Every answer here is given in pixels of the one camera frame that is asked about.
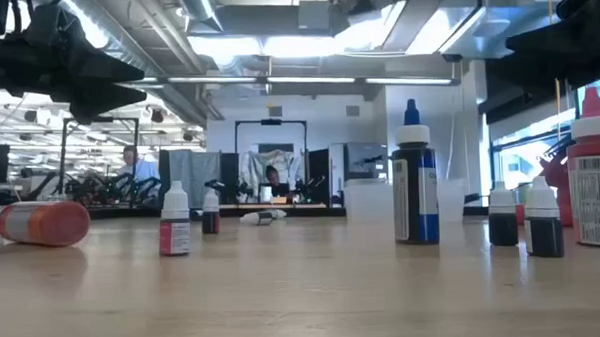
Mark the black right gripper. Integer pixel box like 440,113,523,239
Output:
483,0,600,92

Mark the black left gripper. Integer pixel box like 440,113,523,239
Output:
0,13,149,129

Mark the large pink-capped red bottle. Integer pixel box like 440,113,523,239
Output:
563,85,600,250

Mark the large orange food coloring bottle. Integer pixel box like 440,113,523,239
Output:
0,198,93,250

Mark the small white ball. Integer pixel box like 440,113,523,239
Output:
156,179,193,257
522,174,566,260

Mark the small food coloring bottle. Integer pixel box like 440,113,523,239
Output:
238,208,288,228
487,180,520,248
200,188,221,236

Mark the person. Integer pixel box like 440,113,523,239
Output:
114,142,161,199
263,163,292,199

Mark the LED tube light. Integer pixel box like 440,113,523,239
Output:
365,74,453,89
266,73,357,88
166,73,258,87

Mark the red desk lamp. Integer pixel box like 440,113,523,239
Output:
507,0,600,231

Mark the grey partition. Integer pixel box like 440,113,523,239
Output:
157,147,223,210

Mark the white draped cloth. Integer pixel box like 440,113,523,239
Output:
239,147,305,200

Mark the grey display panel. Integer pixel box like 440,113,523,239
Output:
342,140,389,183

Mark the grey ceiling box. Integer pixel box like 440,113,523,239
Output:
297,0,332,31

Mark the black partition panel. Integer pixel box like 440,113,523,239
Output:
307,147,332,207

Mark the clear plastic container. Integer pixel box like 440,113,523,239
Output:
342,176,468,227

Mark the silver ventilation duct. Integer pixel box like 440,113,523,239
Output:
58,0,209,132

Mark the black station frame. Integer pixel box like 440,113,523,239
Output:
233,116,311,210
55,113,143,198

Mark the black aluminium table frame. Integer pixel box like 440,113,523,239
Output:
0,189,491,233

